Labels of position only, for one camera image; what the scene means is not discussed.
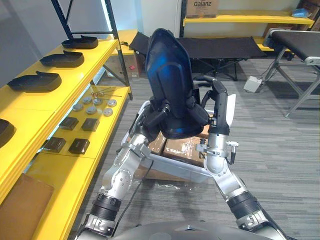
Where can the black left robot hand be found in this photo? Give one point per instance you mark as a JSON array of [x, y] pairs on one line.
[[152, 120]]

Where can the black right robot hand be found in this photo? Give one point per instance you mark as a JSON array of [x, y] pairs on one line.
[[221, 112]]

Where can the black plastic housing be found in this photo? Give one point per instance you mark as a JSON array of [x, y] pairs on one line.
[[81, 43], [35, 83], [167, 75], [5, 132], [62, 60]]

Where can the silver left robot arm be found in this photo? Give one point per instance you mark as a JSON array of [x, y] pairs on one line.
[[120, 175]]

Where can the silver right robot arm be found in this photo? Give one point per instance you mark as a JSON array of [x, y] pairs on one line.
[[225, 180]]

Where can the yellow shelf rack black posts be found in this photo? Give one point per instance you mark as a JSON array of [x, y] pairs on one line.
[[75, 75]]

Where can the narrow brown cardboard box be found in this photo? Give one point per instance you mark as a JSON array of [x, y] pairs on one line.
[[157, 146]]

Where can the small white box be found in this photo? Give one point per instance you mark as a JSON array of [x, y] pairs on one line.
[[253, 84]]

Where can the wide taped cardboard box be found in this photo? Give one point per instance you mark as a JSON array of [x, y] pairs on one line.
[[182, 150]]

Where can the round grey metal disc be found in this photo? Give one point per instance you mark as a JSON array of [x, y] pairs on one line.
[[78, 107], [91, 109], [111, 102], [108, 111], [87, 100], [97, 101]]

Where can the grey plastic bin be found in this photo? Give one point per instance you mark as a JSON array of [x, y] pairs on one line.
[[175, 166]]

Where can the cardboard box red sticker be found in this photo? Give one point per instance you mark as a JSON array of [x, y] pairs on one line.
[[130, 65]]

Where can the small flat black box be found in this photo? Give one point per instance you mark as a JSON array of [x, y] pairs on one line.
[[68, 123], [55, 144], [90, 124], [79, 146]]

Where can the black folding cot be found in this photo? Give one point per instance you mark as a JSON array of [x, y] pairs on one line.
[[220, 47]]

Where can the clear plastic film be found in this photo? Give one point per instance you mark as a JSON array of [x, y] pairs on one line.
[[175, 187]]

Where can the black belt conveyor table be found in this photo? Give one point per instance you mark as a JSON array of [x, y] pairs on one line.
[[300, 42]]

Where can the Galanz cardboard box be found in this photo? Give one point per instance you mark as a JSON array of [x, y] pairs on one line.
[[202, 8]]

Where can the grey robot torso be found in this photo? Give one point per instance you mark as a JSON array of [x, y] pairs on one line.
[[190, 231]]

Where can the blue plastic bag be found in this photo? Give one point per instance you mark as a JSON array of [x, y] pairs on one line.
[[300, 13]]

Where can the brown cardboard sheet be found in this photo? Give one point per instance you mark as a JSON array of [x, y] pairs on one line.
[[22, 207]]

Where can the long yellow wall shelf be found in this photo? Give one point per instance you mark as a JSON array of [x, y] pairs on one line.
[[250, 18]]

